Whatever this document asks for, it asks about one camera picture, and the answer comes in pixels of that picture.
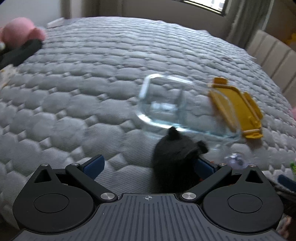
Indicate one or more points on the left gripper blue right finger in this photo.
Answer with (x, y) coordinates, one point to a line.
(210, 176)

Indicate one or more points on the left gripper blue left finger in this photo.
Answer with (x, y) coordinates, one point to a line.
(83, 176)

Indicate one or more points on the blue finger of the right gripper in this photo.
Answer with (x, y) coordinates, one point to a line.
(287, 182)

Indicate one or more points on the black plush cat toy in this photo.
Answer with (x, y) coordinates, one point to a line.
(175, 162)

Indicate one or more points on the yellow plastic container lid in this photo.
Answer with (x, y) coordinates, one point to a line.
(239, 111)

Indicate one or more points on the clear glass food container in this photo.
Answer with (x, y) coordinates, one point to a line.
(165, 101)

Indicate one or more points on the purple toy figure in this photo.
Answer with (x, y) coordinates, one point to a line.
(235, 160)

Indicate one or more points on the green toy figure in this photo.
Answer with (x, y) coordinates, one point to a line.
(293, 167)

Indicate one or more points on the pink pillow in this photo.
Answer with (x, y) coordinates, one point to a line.
(294, 113)

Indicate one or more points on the grey quilted mattress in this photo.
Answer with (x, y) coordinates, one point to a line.
(77, 98)

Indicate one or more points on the floral white blanket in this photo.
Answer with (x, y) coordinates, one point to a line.
(6, 74)

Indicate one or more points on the black cloth on bed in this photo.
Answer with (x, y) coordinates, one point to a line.
(17, 56)

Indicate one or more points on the pink plush toy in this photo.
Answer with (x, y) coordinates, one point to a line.
(19, 30)

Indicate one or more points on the grey window curtain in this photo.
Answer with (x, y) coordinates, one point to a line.
(250, 18)

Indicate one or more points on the barred window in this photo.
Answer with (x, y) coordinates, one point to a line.
(215, 6)

